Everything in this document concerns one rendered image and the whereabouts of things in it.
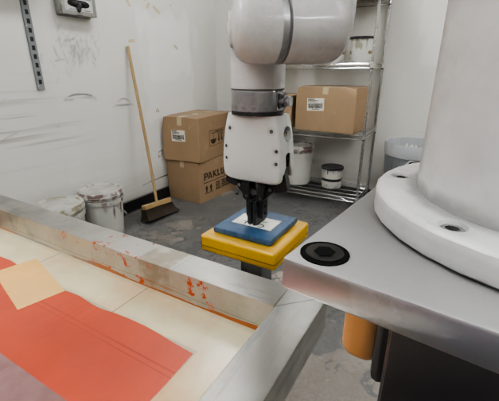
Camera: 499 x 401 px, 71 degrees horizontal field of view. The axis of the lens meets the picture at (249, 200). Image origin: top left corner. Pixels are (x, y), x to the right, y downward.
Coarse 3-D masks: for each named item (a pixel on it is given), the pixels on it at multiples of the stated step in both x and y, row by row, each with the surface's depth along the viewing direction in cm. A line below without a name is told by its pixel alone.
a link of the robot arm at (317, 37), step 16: (304, 0) 37; (320, 0) 37; (336, 0) 38; (352, 0) 37; (304, 16) 37; (320, 16) 37; (336, 16) 37; (352, 16) 38; (304, 32) 37; (320, 32) 38; (336, 32) 38; (304, 48) 38; (320, 48) 39; (336, 48) 39
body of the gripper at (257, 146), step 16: (240, 112) 47; (272, 112) 47; (240, 128) 50; (256, 128) 48; (272, 128) 47; (288, 128) 49; (224, 144) 52; (240, 144) 50; (256, 144) 49; (272, 144) 48; (288, 144) 49; (224, 160) 53; (240, 160) 51; (256, 160) 50; (272, 160) 49; (288, 160) 52; (240, 176) 53; (256, 176) 51; (272, 176) 50; (288, 176) 53
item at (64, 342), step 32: (0, 320) 35; (32, 320) 35; (64, 320) 35; (96, 320) 35; (128, 320) 35; (0, 352) 31; (32, 352) 31; (64, 352) 31; (96, 352) 31; (128, 352) 31; (160, 352) 31; (0, 384) 28; (32, 384) 28; (64, 384) 28; (96, 384) 28; (128, 384) 28; (160, 384) 28
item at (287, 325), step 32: (0, 224) 56; (32, 224) 50; (64, 224) 49; (96, 256) 44; (128, 256) 41; (160, 256) 40; (192, 256) 40; (160, 288) 40; (192, 288) 37; (224, 288) 35; (256, 288) 35; (256, 320) 34; (288, 320) 30; (320, 320) 32; (256, 352) 27; (288, 352) 27; (224, 384) 24; (256, 384) 24; (288, 384) 27
